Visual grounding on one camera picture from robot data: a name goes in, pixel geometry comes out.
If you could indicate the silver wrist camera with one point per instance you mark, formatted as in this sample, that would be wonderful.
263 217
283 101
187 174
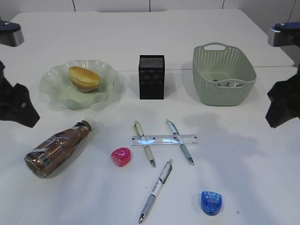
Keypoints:
10 34
284 34

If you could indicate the clear plastic ruler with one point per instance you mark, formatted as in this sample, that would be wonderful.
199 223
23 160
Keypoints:
163 140

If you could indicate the yellow-green pen under ruler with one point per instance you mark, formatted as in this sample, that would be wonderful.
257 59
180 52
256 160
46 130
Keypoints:
139 132

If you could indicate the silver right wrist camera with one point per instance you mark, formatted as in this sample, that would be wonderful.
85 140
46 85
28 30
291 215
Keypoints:
284 34

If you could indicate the black mesh pen holder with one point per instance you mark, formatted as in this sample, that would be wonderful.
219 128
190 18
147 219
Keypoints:
151 77

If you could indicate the brown plastic drink bottle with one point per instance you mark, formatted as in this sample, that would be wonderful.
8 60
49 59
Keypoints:
55 150

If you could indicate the pink pencil sharpener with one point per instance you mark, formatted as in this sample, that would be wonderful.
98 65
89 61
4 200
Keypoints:
121 156

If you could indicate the large paper ball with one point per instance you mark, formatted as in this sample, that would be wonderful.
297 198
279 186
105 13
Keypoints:
230 84

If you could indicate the blue-grey pen under ruler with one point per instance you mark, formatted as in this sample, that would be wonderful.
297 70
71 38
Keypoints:
183 147

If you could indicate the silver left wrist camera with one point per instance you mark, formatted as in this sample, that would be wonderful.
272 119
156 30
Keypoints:
10 34

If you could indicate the white blue-grip pen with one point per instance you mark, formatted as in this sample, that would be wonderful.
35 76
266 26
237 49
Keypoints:
156 189

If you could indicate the green wavy glass plate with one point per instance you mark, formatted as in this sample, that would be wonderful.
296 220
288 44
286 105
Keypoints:
57 85

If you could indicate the green woven plastic basket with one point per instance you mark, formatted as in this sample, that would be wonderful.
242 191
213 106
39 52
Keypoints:
226 64

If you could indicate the blue pencil sharpener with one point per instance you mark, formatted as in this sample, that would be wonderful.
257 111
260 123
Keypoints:
210 202

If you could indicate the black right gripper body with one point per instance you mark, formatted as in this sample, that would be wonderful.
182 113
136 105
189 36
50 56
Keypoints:
284 101

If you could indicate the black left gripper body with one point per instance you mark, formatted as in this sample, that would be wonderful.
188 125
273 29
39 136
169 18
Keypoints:
15 103

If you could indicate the yellow bread roll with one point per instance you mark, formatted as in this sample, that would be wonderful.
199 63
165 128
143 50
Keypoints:
83 79

